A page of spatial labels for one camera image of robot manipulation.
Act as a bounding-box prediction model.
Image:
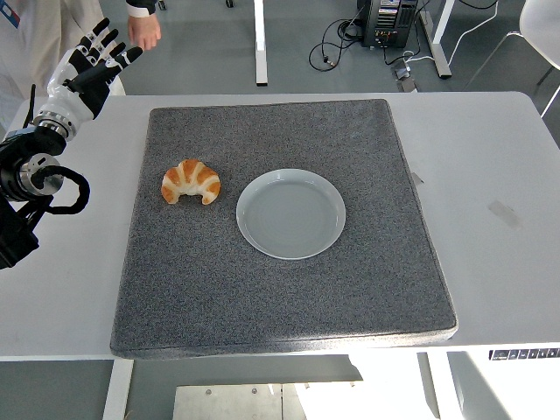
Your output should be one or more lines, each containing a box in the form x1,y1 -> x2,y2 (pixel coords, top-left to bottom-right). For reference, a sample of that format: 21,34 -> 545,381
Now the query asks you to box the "black computer tower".
357,0 -> 419,49

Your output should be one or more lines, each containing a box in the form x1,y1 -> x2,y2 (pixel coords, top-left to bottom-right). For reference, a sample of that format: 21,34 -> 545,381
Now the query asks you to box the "straight white table leg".
253,0 -> 269,86

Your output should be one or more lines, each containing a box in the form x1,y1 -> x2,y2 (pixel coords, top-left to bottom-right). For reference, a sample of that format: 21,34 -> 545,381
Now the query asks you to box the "grey metal plate with screws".
171,383 -> 307,420

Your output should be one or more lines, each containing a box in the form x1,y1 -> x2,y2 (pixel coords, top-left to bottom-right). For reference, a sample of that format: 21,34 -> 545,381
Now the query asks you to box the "person's hand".
126,15 -> 162,51

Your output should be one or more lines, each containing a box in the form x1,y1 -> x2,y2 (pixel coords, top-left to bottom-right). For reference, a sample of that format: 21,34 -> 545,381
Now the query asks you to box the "person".
0,0 -> 158,132

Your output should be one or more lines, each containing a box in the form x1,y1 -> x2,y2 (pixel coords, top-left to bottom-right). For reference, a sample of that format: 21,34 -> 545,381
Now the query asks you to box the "black table control panel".
488,347 -> 560,361

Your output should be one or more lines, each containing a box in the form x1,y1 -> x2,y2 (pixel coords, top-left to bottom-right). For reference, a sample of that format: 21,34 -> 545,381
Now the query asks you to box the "grey speckled square mat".
108,98 -> 459,361

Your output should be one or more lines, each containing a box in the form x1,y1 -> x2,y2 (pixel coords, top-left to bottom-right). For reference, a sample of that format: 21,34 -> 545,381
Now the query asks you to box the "white chair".
465,0 -> 560,119

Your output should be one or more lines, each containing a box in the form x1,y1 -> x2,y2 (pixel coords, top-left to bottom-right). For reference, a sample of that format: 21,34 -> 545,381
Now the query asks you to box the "black floor cable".
309,8 -> 364,71

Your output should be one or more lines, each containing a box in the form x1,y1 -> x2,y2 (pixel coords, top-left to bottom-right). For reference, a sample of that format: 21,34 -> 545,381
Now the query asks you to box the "white table leg with foot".
417,0 -> 457,81

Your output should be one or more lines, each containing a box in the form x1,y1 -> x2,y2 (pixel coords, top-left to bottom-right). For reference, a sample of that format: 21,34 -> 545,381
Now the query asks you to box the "white floor cable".
400,0 -> 526,67

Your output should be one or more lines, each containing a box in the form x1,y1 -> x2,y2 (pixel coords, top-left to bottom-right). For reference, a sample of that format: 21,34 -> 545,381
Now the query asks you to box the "golden brown croissant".
161,158 -> 222,206

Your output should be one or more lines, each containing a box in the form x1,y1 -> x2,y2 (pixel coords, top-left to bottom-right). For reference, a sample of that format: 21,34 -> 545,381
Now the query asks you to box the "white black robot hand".
41,17 -> 144,123

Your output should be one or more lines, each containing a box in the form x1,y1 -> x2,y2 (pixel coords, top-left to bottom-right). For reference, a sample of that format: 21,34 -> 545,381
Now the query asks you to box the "round pale grey plate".
235,168 -> 347,262

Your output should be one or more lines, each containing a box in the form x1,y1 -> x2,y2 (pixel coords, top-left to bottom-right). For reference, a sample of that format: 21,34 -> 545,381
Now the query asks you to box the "wide white table leg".
415,352 -> 467,420

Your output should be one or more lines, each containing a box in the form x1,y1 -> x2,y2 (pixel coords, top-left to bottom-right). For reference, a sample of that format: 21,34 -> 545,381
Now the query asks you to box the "narrow white table leg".
102,359 -> 135,420

